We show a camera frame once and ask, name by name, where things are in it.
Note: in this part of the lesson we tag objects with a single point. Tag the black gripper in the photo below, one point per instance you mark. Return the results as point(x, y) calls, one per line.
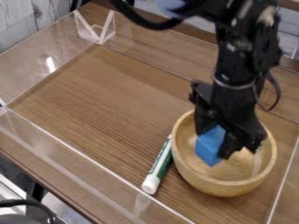
point(229, 108)

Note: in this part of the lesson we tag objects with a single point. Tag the blue foam block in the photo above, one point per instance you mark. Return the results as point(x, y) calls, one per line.
point(207, 145)

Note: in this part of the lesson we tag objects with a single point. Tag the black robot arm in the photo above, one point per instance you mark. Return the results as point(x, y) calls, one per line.
point(246, 27)

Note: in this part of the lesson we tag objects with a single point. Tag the brown wooden bowl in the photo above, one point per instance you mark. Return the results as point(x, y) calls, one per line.
point(233, 177)

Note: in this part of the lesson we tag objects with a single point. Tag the green white marker tube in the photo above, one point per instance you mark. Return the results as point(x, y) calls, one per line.
point(155, 175)

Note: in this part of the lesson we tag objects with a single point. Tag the black equipment with screw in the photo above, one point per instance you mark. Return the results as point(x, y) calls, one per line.
point(15, 218)

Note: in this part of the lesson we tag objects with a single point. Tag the clear acrylic enclosure wall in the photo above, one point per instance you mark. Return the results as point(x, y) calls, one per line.
point(94, 89)

